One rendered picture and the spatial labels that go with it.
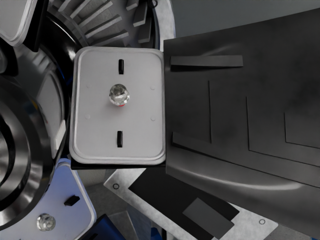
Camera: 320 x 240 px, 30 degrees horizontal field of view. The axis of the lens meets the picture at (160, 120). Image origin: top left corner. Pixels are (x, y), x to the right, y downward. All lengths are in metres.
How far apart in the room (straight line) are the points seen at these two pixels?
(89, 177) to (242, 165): 0.32
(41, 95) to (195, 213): 0.23
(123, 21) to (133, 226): 0.22
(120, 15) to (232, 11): 1.00
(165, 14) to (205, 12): 0.91
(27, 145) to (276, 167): 0.16
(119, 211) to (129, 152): 0.23
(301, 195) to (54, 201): 0.18
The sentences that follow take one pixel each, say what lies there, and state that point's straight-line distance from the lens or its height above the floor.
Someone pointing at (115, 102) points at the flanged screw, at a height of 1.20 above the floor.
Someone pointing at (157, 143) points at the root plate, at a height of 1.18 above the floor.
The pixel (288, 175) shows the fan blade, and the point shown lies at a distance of 0.40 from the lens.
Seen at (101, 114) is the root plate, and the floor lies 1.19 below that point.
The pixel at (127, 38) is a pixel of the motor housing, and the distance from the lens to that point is 0.51.
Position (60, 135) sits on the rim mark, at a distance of 0.37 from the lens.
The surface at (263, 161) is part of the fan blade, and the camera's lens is 0.40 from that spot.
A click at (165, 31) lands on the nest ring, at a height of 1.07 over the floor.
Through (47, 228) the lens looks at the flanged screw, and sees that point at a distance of 0.45.
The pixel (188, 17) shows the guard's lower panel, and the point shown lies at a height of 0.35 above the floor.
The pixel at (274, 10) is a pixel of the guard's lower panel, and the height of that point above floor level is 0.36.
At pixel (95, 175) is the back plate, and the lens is 0.68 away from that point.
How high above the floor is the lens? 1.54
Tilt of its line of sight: 62 degrees down
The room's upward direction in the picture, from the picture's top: 4 degrees counter-clockwise
